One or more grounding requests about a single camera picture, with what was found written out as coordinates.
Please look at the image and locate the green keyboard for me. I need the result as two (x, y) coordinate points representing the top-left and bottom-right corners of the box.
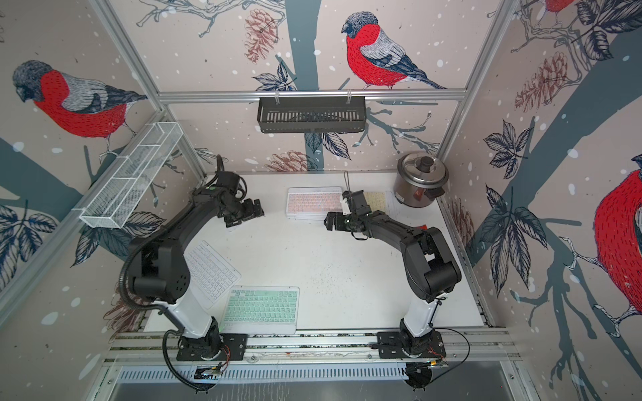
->
(219, 286), (300, 335)

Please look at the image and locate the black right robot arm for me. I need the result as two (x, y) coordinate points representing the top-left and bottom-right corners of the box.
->
(324, 190), (461, 360)

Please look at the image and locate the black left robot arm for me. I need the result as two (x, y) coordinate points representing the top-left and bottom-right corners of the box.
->
(119, 171), (264, 362)

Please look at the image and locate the steel rice cooker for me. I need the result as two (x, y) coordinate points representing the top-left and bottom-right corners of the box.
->
(393, 152), (449, 208)

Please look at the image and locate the black hanging wire basket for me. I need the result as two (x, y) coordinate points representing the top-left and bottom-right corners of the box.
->
(257, 96), (367, 134)

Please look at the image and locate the white wire mesh basket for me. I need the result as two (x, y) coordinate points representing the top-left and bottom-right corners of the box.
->
(80, 122), (183, 229)

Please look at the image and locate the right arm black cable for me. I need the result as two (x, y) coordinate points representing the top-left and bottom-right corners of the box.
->
(425, 297), (472, 384)

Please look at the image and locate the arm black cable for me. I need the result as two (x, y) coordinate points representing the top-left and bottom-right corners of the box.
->
(425, 297), (472, 384)
(118, 227), (227, 393)

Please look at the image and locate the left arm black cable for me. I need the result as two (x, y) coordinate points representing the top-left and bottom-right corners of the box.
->
(118, 227), (227, 393)

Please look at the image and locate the aluminium frame rail base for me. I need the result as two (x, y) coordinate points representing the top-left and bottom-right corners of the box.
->
(104, 327), (523, 365)

